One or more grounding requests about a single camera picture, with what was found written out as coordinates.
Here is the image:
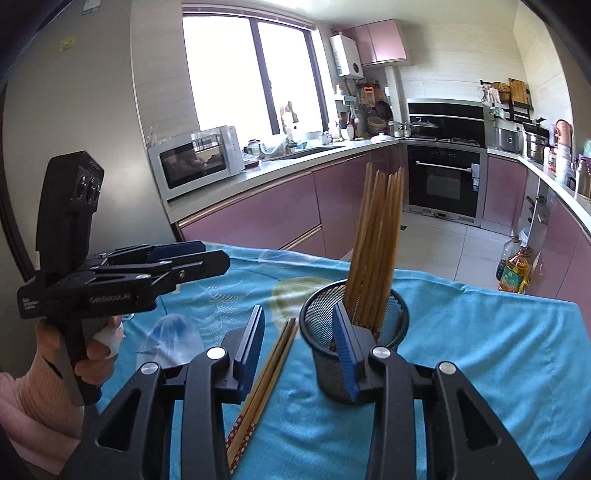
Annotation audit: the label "blue floral tablecloth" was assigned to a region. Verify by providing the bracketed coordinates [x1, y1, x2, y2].
[122, 240, 585, 480]

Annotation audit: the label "long pink base cabinets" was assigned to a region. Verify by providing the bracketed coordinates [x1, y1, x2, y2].
[178, 141, 407, 261]

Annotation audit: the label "white plastic bottle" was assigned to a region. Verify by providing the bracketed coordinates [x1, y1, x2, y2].
[554, 145, 573, 183]

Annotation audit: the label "pink wall cabinet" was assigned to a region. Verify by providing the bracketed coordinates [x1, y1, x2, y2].
[342, 19, 408, 66]

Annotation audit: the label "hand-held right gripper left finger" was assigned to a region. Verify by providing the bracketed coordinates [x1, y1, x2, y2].
[65, 305, 266, 480]

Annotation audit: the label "grey refrigerator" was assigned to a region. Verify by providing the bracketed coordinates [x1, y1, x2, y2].
[0, 0, 185, 296]

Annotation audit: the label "stainless steel pot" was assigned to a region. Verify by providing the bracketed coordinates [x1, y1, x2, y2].
[524, 122, 550, 163]

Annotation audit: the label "yellow cooking oil bottle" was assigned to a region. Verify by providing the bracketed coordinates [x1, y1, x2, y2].
[505, 247, 532, 295]

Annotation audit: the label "black wall rack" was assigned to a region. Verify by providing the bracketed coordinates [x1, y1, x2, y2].
[480, 79, 534, 121]

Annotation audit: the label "person's left forearm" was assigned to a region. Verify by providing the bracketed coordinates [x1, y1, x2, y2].
[0, 355, 86, 462]

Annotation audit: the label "black mesh utensil holder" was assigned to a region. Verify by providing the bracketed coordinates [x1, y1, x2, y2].
[299, 279, 411, 404]

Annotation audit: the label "white water heater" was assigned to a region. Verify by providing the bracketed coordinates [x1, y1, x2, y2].
[329, 34, 365, 78]

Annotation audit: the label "built-in black oven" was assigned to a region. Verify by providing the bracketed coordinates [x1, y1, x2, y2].
[406, 145, 483, 220]

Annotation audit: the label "kitchen window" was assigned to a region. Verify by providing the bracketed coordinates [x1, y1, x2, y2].
[182, 4, 326, 134]

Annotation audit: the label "purple lidded jug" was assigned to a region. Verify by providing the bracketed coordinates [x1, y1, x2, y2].
[575, 154, 591, 199]

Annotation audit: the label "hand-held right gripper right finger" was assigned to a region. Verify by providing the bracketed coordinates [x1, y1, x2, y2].
[331, 307, 539, 480]

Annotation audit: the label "kitchen sink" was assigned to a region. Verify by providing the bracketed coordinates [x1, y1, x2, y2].
[277, 145, 342, 160]

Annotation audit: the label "pink peninsula base cabinets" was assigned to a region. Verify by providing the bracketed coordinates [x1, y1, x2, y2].
[538, 194, 591, 301]

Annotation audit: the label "black range hood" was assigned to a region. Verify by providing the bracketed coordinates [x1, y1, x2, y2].
[407, 99, 488, 141]

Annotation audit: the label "white microwave oven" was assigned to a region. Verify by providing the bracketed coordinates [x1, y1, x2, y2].
[148, 124, 245, 201]

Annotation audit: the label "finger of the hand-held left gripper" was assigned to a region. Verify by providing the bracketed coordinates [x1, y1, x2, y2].
[88, 241, 207, 271]
[139, 250, 230, 298]

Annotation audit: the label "person's left hand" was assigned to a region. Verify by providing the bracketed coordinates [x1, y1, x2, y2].
[37, 318, 124, 384]

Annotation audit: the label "silver rice cooker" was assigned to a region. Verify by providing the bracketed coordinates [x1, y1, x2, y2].
[493, 124, 525, 153]

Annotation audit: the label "dark liquid bottle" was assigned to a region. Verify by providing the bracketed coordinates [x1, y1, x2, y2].
[496, 234, 520, 291]

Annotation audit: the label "black wok with lid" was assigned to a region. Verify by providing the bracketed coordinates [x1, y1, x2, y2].
[409, 117, 439, 137]

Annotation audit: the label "narrow pink base cabinet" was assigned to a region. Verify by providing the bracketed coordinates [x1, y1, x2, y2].
[482, 154, 527, 229]

